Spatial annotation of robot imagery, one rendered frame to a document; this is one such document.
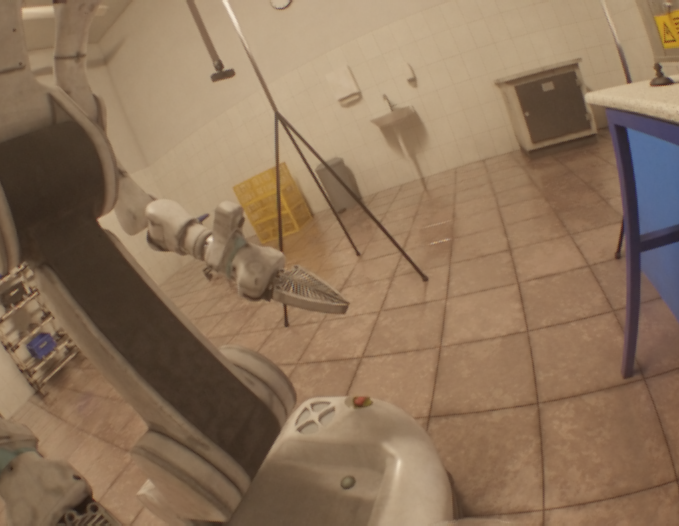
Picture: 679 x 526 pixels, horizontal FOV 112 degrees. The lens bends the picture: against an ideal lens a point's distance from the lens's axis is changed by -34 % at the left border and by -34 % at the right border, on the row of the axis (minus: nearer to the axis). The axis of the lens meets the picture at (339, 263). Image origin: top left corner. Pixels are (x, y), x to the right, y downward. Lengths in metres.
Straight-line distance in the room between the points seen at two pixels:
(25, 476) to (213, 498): 0.21
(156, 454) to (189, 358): 0.13
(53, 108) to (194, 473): 0.53
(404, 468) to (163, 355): 0.40
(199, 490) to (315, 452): 0.35
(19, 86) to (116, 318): 0.37
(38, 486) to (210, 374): 0.25
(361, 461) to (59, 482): 0.50
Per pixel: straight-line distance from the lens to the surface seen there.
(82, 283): 0.45
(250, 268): 0.54
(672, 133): 0.56
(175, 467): 0.42
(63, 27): 0.83
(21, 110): 0.57
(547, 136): 3.47
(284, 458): 0.78
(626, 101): 0.68
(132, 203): 0.70
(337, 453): 0.69
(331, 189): 4.03
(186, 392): 0.43
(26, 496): 0.39
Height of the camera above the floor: 0.83
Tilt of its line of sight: 19 degrees down
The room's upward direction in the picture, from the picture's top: 25 degrees counter-clockwise
